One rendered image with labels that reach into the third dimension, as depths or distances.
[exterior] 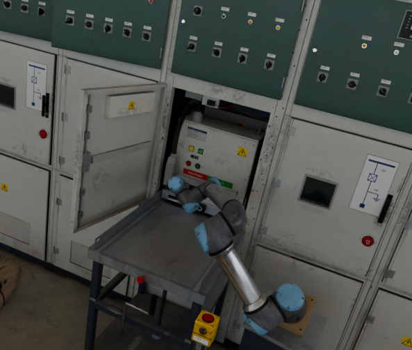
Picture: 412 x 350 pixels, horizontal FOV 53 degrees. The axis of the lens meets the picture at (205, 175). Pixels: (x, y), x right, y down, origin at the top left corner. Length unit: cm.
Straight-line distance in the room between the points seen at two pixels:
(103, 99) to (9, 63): 108
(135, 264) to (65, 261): 128
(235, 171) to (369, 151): 74
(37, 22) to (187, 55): 97
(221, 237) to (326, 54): 103
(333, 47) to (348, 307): 142
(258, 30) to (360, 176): 90
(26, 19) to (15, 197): 125
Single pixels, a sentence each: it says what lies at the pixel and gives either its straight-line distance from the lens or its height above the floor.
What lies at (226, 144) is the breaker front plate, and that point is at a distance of 238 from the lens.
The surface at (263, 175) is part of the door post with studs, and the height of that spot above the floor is 122.
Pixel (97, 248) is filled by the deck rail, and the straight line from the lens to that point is 211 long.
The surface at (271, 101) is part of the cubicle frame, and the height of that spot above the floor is 163.
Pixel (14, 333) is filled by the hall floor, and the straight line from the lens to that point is 292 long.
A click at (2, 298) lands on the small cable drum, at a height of 8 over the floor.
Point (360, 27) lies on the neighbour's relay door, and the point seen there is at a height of 206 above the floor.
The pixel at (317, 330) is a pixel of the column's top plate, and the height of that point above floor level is 75.
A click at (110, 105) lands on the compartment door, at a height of 149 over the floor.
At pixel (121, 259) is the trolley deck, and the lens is 205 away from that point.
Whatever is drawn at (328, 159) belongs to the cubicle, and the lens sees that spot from 222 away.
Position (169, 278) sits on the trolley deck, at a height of 85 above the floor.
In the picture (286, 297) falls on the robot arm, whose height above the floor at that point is 99.
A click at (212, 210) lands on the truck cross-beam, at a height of 89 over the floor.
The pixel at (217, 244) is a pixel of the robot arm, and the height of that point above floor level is 116.
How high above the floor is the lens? 202
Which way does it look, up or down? 22 degrees down
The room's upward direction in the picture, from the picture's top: 12 degrees clockwise
